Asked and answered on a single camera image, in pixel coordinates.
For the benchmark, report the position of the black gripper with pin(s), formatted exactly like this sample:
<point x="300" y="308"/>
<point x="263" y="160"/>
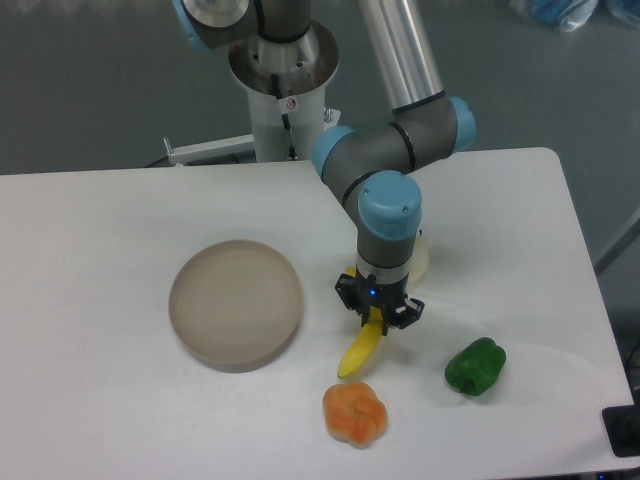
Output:
<point x="359" y="293"/>

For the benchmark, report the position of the yellow banana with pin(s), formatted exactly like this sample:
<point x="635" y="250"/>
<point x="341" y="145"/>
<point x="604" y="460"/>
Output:
<point x="363" y="347"/>

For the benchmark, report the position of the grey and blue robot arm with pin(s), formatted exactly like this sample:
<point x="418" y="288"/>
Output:
<point x="370" y="176"/>

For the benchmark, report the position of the white pear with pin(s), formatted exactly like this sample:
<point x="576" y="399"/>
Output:
<point x="419" y="262"/>

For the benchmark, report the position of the orange knotted bread roll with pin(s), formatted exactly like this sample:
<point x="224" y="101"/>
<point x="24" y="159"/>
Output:
<point x="354" y="414"/>

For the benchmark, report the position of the green bell pepper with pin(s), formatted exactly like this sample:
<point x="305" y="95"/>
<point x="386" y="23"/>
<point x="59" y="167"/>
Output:
<point x="475" y="369"/>

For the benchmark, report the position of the round beige plate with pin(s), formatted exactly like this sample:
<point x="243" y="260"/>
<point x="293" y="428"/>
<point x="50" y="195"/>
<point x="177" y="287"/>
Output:
<point x="236" y="305"/>

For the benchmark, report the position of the black device at table edge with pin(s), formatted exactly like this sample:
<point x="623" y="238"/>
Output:
<point x="622" y="427"/>

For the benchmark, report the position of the blue plastic bag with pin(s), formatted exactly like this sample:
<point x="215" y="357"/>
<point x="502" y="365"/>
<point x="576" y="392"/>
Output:
<point x="557" y="15"/>

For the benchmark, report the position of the clear plastic bag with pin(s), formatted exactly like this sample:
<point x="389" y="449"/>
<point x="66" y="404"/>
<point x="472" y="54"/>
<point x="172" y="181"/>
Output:
<point x="625" y="11"/>

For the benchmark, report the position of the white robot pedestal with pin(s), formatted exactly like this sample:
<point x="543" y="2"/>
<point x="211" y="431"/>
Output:
<point x="285" y="86"/>

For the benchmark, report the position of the white left bracket bar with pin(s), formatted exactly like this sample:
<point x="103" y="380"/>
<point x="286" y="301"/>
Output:
<point x="206" y="151"/>

